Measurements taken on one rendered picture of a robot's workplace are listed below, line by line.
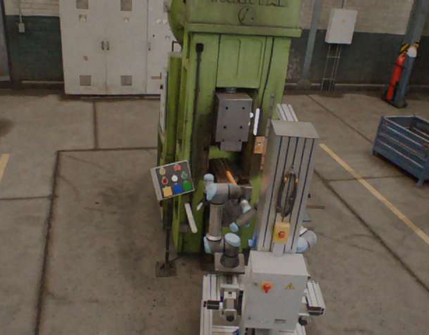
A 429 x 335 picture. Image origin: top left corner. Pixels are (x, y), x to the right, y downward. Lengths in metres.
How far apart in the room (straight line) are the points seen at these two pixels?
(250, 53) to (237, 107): 0.48
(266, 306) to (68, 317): 1.91
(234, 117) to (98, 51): 5.37
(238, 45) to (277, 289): 2.08
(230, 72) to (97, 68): 5.36
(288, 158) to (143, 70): 6.78
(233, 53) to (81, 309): 2.60
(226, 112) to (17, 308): 2.49
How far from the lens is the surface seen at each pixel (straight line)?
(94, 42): 8.82
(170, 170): 3.79
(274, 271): 2.68
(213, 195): 2.96
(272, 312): 2.88
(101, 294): 4.25
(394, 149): 7.46
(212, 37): 3.74
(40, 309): 4.22
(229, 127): 3.87
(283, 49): 3.96
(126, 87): 9.07
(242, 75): 3.90
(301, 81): 10.78
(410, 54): 10.72
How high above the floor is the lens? 2.92
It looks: 27 degrees down
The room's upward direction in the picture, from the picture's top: 6 degrees clockwise
